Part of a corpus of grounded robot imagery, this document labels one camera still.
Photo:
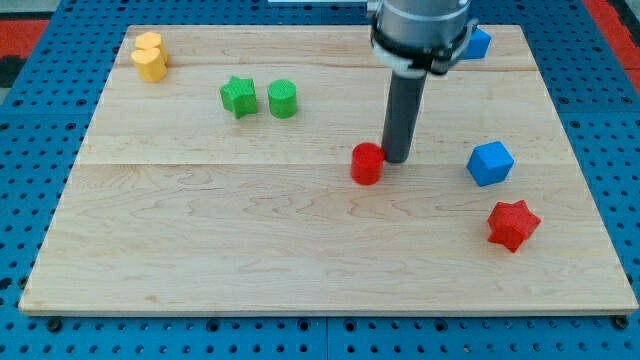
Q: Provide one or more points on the blue cube block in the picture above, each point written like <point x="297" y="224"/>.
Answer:
<point x="490" y="163"/>

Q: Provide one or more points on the red star block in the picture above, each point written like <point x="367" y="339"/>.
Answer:
<point x="511" y="224"/>

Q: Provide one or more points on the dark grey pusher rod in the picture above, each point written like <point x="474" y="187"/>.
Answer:
<point x="403" y="104"/>

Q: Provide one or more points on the red cylinder block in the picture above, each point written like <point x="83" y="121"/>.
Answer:
<point x="367" y="163"/>

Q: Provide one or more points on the yellow block rear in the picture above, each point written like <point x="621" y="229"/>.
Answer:
<point x="151" y="40"/>

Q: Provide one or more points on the wooden board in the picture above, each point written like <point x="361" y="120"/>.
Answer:
<point x="175" y="208"/>

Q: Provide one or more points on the green cylinder block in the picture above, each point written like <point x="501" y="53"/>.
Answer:
<point x="282" y="97"/>

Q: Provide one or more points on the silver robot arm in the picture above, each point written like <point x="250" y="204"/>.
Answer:
<point x="417" y="37"/>

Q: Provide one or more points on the green star block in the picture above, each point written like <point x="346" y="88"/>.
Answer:
<point x="238" y="96"/>

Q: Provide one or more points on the yellow heart block front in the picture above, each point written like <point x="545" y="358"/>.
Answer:
<point x="150" y="64"/>

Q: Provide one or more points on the blue block behind arm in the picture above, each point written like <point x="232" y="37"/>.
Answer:
<point x="478" y="45"/>

